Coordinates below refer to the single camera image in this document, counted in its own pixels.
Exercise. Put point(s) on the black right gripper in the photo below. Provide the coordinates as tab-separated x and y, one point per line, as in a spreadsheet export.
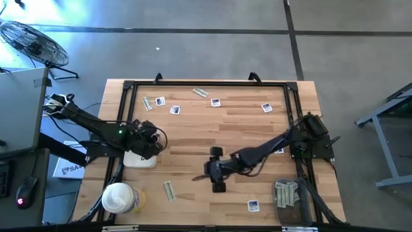
216	169

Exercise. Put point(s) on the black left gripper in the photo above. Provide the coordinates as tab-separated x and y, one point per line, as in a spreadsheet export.
146	140

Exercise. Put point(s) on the white plastic bin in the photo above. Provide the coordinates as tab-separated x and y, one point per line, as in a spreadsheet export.
138	162

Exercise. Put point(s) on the white blue wipe packet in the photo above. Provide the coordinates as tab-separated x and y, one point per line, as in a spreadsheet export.
266	107
280	151
160	101
253	206
175	110
215	102

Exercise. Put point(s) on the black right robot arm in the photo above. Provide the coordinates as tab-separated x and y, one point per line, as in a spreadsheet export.
257	154

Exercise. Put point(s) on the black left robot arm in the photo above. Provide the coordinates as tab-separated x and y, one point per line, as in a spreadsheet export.
93	124

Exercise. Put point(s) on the black rig beam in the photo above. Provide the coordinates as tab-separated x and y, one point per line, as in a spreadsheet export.
193	229

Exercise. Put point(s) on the white-lidded yellow wipes canister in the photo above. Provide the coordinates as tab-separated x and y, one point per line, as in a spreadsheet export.
119	197

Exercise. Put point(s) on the white printed cardboard box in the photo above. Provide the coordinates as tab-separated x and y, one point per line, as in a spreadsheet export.
69	169

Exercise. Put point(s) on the black support strut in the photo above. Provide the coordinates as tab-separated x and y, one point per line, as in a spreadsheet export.
61	149

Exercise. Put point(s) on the dark translucent plastic bin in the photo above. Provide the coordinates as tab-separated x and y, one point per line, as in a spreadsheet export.
293	217

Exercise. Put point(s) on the dark grey desk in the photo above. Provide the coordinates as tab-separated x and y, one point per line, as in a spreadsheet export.
43	180

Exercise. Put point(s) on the grey tape piece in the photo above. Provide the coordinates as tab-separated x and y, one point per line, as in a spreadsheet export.
42	82

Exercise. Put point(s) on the black computer mouse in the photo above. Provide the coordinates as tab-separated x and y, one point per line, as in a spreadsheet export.
27	190

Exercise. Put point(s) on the black floor fan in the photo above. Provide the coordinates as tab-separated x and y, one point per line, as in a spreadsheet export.
33	45

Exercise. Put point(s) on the black keyboard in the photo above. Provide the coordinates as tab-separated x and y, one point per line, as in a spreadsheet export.
4	178

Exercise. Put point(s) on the grey metal table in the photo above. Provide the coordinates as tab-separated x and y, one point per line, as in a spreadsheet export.
391	183

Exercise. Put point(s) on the black frame clamp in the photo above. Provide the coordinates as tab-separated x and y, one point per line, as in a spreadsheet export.
157	78
254	77

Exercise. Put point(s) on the silver metal bracket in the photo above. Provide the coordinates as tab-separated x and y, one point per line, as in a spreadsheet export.
119	228
300	229

